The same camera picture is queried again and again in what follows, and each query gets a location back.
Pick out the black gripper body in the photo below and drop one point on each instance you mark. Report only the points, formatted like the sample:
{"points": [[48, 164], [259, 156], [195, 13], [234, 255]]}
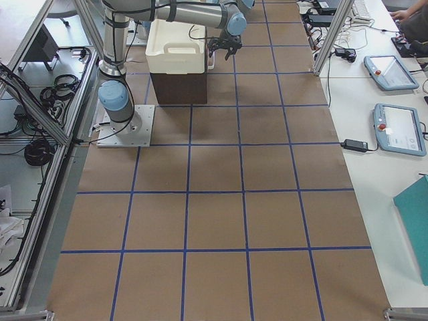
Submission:
{"points": [[225, 43]]}

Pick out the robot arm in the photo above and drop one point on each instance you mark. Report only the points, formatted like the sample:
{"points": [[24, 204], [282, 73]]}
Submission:
{"points": [[220, 18]]}

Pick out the dark wooden cabinet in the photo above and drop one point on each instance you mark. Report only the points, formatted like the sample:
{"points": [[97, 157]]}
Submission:
{"points": [[179, 89]]}

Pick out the white plastic tray box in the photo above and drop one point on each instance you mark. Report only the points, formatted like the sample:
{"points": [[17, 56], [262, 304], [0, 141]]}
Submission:
{"points": [[176, 48]]}

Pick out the far teach pendant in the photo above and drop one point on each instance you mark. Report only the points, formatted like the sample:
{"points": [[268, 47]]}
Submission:
{"points": [[389, 73]]}

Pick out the teach pendant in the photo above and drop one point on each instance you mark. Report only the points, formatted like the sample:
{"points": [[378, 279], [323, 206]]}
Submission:
{"points": [[389, 73], [397, 129]]}

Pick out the black power adapter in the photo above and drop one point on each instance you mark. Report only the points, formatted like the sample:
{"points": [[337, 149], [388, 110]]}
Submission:
{"points": [[354, 145]]}

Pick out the near teach pendant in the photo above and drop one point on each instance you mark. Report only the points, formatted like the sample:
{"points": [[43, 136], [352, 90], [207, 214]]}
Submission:
{"points": [[397, 129]]}

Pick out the teal box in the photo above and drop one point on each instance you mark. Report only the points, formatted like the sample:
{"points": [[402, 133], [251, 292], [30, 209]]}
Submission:
{"points": [[412, 206]]}

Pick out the aluminium frame post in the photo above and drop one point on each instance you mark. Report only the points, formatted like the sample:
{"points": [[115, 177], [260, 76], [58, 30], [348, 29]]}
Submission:
{"points": [[342, 12]]}

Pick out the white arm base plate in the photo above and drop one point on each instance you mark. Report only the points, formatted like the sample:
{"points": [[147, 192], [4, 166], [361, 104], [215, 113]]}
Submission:
{"points": [[137, 132]]}

